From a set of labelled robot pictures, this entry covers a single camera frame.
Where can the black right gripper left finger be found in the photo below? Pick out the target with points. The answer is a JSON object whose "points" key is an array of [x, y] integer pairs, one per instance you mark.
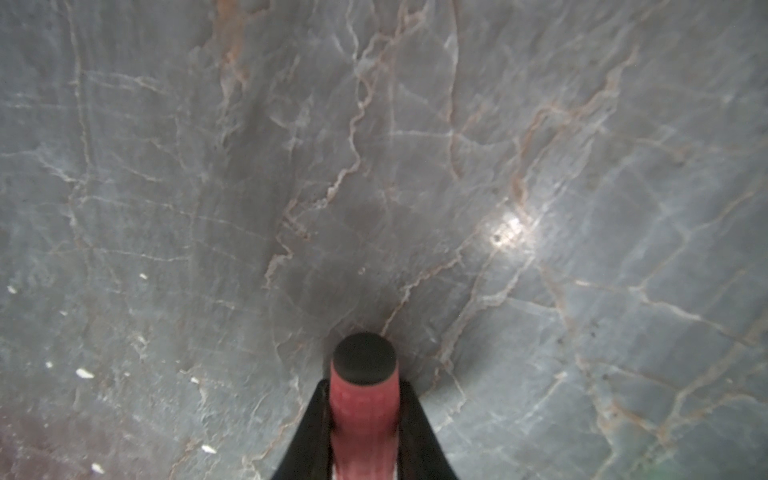
{"points": [[309, 454]]}

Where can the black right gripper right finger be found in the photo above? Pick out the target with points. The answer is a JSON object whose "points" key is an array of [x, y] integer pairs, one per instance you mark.
{"points": [[420, 456]]}

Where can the red black screwdriver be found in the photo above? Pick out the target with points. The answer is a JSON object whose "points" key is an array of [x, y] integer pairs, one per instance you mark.
{"points": [[365, 402]]}

